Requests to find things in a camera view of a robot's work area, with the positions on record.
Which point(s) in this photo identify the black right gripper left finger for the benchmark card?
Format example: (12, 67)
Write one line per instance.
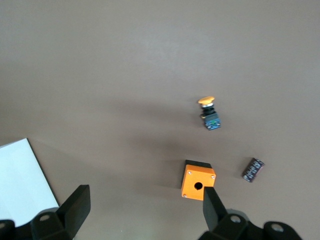
(72, 212)

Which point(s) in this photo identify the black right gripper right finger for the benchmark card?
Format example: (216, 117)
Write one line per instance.
(212, 210)

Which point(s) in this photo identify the white drawer cabinet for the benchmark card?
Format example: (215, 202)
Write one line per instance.
(20, 180)

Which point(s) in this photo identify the yellow mushroom push button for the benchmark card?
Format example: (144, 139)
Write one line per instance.
(211, 120)

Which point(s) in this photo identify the small black contact block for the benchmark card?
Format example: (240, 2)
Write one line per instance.
(253, 170)

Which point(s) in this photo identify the orange button enclosure box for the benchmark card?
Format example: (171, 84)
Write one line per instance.
(197, 178)

